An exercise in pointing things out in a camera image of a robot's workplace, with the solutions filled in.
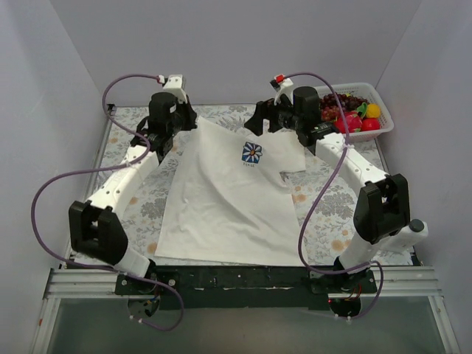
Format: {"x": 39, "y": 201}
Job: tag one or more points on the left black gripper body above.
{"x": 188, "y": 115}

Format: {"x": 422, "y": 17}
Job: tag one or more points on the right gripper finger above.
{"x": 278, "y": 120}
{"x": 261, "y": 112}

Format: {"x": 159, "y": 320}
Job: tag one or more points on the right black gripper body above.
{"x": 268, "y": 115}

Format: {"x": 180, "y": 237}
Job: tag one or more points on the white t-shirt with daisy print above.
{"x": 228, "y": 202}

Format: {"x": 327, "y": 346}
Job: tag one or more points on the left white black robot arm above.
{"x": 95, "y": 225}

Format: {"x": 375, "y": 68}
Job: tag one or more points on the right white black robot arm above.
{"x": 322, "y": 126}

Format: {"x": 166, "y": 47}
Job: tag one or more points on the dark red toy grapes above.
{"x": 330, "y": 109}

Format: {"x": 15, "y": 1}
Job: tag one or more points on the pink toy dragon fruit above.
{"x": 353, "y": 120}

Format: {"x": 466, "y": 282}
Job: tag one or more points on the white plastic fruit basket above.
{"x": 366, "y": 91}

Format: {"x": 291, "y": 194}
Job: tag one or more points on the red toy apple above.
{"x": 370, "y": 124}

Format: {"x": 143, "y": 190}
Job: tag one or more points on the yellow orange toy fruit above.
{"x": 373, "y": 111}

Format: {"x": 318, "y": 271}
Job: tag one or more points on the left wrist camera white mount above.
{"x": 174, "y": 84}

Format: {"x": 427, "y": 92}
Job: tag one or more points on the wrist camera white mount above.
{"x": 284, "y": 88}
{"x": 174, "y": 84}

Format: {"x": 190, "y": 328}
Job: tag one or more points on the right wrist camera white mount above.
{"x": 284, "y": 88}

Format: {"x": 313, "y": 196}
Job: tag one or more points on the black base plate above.
{"x": 224, "y": 286}

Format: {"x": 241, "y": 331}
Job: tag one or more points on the aluminium frame rail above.
{"x": 80, "y": 284}

